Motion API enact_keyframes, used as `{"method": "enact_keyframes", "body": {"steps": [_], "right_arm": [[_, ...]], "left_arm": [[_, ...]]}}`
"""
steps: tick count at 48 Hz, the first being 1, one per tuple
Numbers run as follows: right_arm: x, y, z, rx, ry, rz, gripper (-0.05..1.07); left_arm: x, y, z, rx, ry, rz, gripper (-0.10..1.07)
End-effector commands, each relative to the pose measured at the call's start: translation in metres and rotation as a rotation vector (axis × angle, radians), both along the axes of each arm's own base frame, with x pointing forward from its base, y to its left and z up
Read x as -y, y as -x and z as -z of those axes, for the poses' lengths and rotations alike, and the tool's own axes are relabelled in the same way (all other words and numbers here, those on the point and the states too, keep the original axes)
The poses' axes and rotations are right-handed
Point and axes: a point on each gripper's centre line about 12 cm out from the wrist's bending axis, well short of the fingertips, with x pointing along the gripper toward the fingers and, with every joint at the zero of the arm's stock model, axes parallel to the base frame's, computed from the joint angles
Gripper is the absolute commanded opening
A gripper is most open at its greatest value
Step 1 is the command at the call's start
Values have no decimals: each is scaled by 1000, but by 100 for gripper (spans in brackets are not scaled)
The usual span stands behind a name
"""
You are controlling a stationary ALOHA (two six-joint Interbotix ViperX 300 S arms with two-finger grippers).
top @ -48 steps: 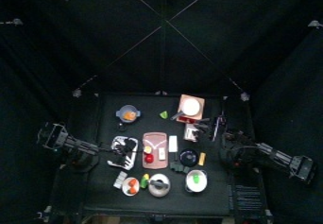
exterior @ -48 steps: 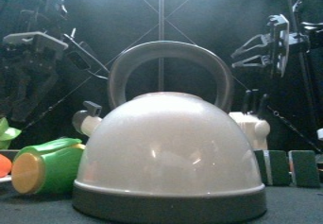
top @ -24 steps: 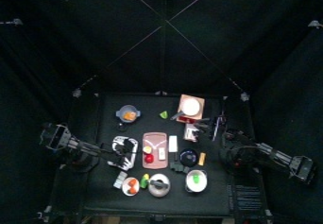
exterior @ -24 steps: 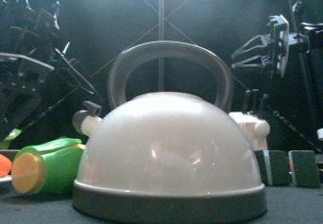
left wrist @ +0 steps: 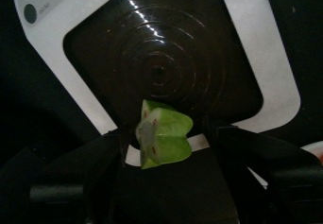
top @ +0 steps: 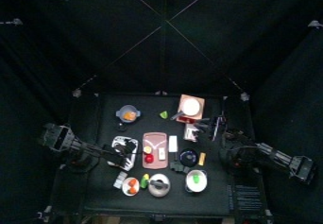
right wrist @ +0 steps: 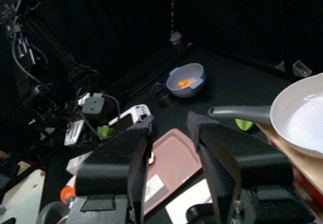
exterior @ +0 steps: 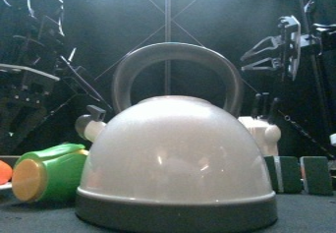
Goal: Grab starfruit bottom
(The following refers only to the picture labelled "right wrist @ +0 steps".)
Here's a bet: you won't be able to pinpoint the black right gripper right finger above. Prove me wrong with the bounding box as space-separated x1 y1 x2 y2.
185 110 294 224

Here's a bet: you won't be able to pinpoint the blue grey bowl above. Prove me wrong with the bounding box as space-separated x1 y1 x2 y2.
165 62 206 99

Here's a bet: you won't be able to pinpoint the red box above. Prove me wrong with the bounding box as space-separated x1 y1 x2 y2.
268 139 323 212

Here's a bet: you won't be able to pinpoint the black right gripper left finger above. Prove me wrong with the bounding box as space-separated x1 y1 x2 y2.
73 114 156 211

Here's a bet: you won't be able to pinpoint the green toy starfruit piece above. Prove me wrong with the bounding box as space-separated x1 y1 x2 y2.
233 117 256 132
96 125 116 139

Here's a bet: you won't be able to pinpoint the white cable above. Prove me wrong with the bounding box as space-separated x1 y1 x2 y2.
102 94 122 120

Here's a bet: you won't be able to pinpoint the pink cutting board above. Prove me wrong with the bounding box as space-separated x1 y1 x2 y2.
142 128 204 216

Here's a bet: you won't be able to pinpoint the wooden board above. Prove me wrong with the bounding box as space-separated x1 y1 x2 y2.
254 123 323 192

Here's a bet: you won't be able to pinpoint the white toy kettle grey handle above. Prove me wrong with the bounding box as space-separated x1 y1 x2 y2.
34 200 73 224

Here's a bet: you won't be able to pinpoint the small black cup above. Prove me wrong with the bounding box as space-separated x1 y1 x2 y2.
149 82 172 103

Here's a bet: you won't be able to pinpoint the white box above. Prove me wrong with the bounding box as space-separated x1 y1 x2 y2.
65 151 94 176

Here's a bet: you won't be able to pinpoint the white flat sheet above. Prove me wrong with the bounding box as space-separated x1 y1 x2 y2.
164 178 214 224

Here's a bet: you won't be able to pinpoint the white frying pan grey handle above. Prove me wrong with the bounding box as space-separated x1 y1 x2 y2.
206 73 323 160

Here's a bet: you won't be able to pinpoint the white printed card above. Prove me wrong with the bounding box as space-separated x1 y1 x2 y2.
62 119 85 147

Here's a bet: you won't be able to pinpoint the orange toy food piece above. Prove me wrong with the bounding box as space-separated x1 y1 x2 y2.
176 78 197 90

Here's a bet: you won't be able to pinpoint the metal corner bracket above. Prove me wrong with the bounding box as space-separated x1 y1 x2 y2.
290 60 313 78
169 30 182 46
273 60 288 74

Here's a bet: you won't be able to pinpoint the white handheld game console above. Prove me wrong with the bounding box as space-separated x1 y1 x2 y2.
106 103 152 135

